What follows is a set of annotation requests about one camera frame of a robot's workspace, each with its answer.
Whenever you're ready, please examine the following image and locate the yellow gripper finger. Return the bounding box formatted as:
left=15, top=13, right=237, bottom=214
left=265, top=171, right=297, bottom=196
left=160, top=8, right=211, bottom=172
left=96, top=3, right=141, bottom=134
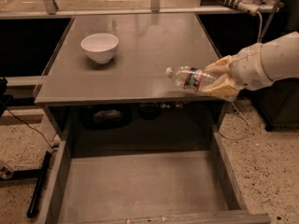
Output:
left=202, top=74, right=240, bottom=97
left=204, top=55, right=233, bottom=77

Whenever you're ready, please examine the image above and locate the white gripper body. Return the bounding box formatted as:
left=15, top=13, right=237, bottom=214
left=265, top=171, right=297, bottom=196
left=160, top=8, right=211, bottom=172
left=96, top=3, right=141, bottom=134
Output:
left=231, top=43, right=274, bottom=91

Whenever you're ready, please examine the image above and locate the clear plastic water bottle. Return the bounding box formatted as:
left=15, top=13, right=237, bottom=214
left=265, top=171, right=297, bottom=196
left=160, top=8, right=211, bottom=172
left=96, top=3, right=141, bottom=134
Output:
left=165, top=66, right=216, bottom=92

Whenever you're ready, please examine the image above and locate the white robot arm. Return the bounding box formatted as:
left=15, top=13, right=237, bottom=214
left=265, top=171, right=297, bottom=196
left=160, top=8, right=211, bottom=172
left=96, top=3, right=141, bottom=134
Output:
left=201, top=32, right=299, bottom=98

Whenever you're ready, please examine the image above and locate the grey cabinet with top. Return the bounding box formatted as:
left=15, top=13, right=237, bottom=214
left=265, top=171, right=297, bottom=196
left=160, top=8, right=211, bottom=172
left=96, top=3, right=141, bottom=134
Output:
left=36, top=13, right=224, bottom=156

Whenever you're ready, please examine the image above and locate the open grey top drawer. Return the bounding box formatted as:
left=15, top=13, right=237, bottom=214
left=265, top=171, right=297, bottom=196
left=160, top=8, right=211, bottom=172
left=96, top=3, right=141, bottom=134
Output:
left=37, top=133, right=270, bottom=224

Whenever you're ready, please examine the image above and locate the white power strip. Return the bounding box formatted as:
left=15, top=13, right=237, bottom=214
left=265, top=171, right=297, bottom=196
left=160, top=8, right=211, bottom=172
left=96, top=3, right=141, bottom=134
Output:
left=216, top=0, right=259, bottom=16

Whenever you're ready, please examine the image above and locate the dark round object under cabinet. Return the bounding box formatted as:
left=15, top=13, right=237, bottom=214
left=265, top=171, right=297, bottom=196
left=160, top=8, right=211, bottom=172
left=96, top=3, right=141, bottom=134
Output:
left=138, top=103, right=160, bottom=120

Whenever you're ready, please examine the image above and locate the white ceramic bowl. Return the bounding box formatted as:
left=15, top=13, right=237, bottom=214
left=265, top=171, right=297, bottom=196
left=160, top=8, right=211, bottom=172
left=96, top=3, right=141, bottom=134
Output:
left=80, top=33, right=119, bottom=63

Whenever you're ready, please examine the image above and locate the black object under cabinet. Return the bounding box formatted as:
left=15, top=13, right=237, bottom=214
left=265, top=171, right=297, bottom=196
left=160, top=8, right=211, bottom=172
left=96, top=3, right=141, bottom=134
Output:
left=79, top=105, right=132, bottom=130

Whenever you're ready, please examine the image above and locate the black device at left edge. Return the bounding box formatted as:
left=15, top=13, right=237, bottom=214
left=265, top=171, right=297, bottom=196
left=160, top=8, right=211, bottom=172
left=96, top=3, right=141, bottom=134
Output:
left=0, top=77, right=13, bottom=118

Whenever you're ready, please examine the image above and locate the black bar on floor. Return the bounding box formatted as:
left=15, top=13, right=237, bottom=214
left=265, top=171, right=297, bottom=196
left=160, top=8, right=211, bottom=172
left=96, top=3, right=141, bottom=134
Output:
left=26, top=151, right=52, bottom=218

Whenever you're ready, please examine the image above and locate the white power cable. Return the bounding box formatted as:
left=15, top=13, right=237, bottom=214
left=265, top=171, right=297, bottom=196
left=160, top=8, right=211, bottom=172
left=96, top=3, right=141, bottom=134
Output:
left=218, top=10, right=264, bottom=142

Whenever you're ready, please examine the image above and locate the thin black cable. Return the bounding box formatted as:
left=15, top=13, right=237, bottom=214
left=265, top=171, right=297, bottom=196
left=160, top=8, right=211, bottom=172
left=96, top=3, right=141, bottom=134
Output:
left=6, top=106, right=58, bottom=151

